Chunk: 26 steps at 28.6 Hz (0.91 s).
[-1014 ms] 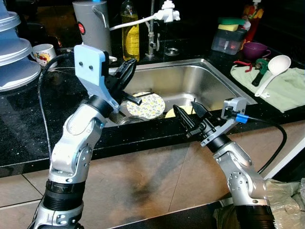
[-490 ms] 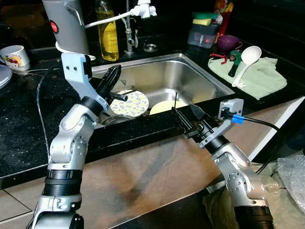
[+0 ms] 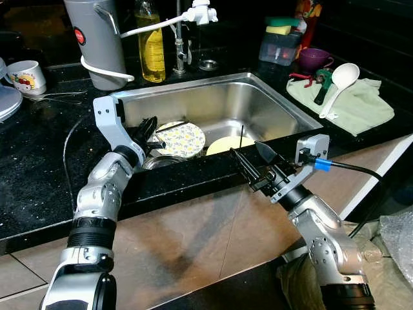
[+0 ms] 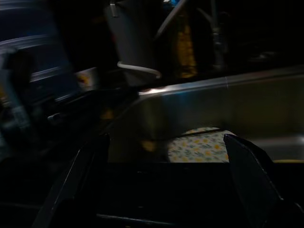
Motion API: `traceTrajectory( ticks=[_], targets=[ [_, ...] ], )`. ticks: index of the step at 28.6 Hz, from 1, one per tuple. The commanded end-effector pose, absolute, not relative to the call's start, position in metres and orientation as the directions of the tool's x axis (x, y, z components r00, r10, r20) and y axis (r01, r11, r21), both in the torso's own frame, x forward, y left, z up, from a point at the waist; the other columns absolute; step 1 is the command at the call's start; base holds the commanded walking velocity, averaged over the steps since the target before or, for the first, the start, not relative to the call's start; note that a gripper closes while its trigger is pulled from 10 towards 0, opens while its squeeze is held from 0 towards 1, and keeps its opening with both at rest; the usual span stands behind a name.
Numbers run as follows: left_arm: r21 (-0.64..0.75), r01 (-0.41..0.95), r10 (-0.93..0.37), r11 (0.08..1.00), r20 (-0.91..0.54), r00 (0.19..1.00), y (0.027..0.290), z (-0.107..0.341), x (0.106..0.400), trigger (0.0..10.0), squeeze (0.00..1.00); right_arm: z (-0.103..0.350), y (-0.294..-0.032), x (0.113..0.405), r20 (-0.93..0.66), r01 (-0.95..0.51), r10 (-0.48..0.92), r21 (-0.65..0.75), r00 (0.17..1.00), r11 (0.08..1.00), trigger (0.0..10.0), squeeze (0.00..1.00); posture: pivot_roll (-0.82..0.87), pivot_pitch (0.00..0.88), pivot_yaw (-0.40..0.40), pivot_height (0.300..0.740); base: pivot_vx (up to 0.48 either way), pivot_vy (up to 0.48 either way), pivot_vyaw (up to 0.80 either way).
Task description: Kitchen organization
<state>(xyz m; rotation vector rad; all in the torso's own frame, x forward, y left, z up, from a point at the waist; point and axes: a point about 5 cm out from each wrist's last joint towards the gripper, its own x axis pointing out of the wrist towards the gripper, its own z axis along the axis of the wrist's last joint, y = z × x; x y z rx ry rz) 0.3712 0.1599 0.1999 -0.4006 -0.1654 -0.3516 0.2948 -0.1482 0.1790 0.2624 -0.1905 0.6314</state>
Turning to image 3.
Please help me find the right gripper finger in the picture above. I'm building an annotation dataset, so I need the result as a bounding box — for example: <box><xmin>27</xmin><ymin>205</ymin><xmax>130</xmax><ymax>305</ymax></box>
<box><xmin>255</xmin><ymin>140</ymin><xmax>285</xmax><ymax>171</ymax></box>
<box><xmin>230</xmin><ymin>147</ymin><xmax>267</xmax><ymax>190</ymax></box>

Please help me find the green black kitchen tool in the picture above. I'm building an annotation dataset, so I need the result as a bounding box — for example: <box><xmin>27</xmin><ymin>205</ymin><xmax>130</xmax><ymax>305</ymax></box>
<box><xmin>312</xmin><ymin>68</ymin><xmax>334</xmax><ymax>106</ymax></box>

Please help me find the small steel bowl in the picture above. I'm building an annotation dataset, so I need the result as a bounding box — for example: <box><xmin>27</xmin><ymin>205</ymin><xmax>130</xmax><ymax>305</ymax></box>
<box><xmin>141</xmin><ymin>154</ymin><xmax>188</xmax><ymax>171</ymax></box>

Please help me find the floral patterned plate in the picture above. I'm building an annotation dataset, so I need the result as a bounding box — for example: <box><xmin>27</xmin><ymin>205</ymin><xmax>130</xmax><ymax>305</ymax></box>
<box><xmin>155</xmin><ymin>121</ymin><xmax>207</xmax><ymax>160</ymax></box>

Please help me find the pale yellow plate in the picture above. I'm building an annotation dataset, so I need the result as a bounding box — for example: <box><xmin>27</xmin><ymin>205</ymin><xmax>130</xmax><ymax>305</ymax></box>
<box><xmin>205</xmin><ymin>135</ymin><xmax>256</xmax><ymax>156</ymax></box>

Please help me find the yellow oil bottle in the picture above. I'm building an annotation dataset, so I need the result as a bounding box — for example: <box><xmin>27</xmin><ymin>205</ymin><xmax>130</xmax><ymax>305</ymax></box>
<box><xmin>134</xmin><ymin>0</ymin><xmax>166</xmax><ymax>83</ymax></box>

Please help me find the stainless steel sink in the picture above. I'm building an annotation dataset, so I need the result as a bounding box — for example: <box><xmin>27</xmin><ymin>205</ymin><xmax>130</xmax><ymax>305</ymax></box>
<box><xmin>111</xmin><ymin>72</ymin><xmax>323</xmax><ymax>170</ymax></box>

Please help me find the steel faucet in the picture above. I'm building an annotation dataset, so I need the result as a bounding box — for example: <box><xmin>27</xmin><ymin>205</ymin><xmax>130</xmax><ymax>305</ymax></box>
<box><xmin>173</xmin><ymin>0</ymin><xmax>194</xmax><ymax>75</ymax></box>

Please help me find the small red tool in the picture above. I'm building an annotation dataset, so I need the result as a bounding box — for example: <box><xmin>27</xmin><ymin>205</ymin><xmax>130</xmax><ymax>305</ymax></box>
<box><xmin>288</xmin><ymin>72</ymin><xmax>315</xmax><ymax>83</ymax></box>

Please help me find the thin steel spoon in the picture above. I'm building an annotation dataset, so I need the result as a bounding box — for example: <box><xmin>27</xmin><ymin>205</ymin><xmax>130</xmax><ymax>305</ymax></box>
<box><xmin>26</xmin><ymin>90</ymin><xmax>88</xmax><ymax>103</ymax></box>

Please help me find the grey jug with red button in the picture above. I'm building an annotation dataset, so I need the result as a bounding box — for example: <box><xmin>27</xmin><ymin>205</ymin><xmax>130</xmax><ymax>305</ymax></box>
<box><xmin>63</xmin><ymin>0</ymin><xmax>128</xmax><ymax>91</ymax></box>

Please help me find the clear plastic container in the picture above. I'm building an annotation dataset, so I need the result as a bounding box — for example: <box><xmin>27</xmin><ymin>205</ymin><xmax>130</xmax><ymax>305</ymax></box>
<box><xmin>259</xmin><ymin>29</ymin><xmax>302</xmax><ymax>67</ymax></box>

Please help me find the purple cup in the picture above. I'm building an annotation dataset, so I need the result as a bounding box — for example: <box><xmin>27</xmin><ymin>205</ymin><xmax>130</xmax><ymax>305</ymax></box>
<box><xmin>298</xmin><ymin>48</ymin><xmax>335</xmax><ymax>73</ymax></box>

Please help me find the light green cloth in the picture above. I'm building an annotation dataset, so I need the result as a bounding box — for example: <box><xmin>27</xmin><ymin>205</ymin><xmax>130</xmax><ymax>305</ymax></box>
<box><xmin>287</xmin><ymin>77</ymin><xmax>396</xmax><ymax>136</ymax></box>

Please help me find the white rice spoon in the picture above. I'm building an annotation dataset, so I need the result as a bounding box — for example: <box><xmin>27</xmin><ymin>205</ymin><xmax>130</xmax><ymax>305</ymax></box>
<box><xmin>319</xmin><ymin>63</ymin><xmax>361</xmax><ymax>119</ymax></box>

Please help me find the green yellow sponge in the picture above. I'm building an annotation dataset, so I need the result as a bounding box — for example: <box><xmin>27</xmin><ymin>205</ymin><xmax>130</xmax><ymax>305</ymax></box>
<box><xmin>266</xmin><ymin>17</ymin><xmax>301</xmax><ymax>36</ymax></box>

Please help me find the small white printed cup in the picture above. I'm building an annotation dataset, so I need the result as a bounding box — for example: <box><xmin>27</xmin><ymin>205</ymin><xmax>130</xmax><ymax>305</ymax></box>
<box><xmin>5</xmin><ymin>60</ymin><xmax>47</xmax><ymax>96</ymax></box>

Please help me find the clear bubble wrap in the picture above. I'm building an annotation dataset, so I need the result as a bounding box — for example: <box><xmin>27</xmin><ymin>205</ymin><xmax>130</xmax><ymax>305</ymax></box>
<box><xmin>378</xmin><ymin>210</ymin><xmax>413</xmax><ymax>285</ymax></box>

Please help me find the red printed bottle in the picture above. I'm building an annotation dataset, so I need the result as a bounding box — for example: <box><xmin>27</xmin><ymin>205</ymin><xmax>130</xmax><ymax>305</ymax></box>
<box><xmin>295</xmin><ymin>0</ymin><xmax>323</xmax><ymax>52</ymax></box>

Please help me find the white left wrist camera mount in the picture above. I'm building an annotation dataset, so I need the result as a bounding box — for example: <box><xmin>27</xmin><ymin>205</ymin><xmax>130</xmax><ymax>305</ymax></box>
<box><xmin>93</xmin><ymin>95</ymin><xmax>139</xmax><ymax>156</ymax></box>

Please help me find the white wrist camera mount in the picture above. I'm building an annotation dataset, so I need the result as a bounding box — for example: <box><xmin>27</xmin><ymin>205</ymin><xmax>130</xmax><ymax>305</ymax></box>
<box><xmin>93</xmin><ymin>95</ymin><xmax>139</xmax><ymax>156</ymax></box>
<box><xmin>271</xmin><ymin>134</ymin><xmax>330</xmax><ymax>196</ymax></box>

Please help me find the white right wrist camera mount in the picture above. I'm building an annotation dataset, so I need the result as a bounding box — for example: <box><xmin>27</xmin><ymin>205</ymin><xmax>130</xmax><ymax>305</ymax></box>
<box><xmin>271</xmin><ymin>134</ymin><xmax>330</xmax><ymax>196</ymax></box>

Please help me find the white flexible tap hose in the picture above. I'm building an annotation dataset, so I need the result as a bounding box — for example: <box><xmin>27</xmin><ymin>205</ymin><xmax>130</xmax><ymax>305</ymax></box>
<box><xmin>80</xmin><ymin>0</ymin><xmax>219</xmax><ymax>82</ymax></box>

